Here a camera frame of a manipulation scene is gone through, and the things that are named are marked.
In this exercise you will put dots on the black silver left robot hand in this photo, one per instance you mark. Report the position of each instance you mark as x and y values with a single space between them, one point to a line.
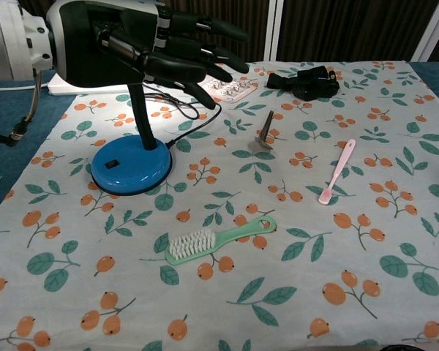
80 44

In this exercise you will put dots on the blue desk lamp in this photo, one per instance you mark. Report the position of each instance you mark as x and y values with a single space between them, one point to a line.
131 172

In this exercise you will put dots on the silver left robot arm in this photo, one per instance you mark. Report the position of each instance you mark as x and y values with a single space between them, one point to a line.
7 36

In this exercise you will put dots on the white power strip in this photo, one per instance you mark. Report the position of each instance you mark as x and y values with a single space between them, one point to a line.
58 89

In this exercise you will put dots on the metal spoon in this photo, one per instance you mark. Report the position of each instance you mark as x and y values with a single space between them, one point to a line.
265 128

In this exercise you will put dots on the green scrub brush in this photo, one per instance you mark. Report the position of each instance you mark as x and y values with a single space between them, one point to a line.
241 230

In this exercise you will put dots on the pink toothbrush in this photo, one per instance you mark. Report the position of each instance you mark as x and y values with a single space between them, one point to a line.
336 172

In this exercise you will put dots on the floral orange green tablecloth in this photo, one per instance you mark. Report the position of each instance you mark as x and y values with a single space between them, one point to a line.
241 292

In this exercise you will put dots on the white partition frame post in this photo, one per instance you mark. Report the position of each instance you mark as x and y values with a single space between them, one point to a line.
426 29
274 29

